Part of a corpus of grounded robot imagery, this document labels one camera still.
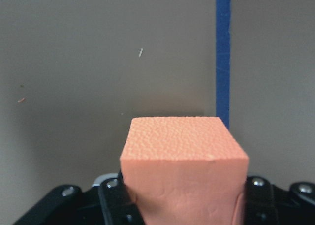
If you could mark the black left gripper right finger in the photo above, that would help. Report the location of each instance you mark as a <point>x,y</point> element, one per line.
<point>267,204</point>

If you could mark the orange foam block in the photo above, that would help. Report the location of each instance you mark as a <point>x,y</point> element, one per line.
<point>185,171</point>

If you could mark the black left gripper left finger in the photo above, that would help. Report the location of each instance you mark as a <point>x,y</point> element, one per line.
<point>107,202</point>

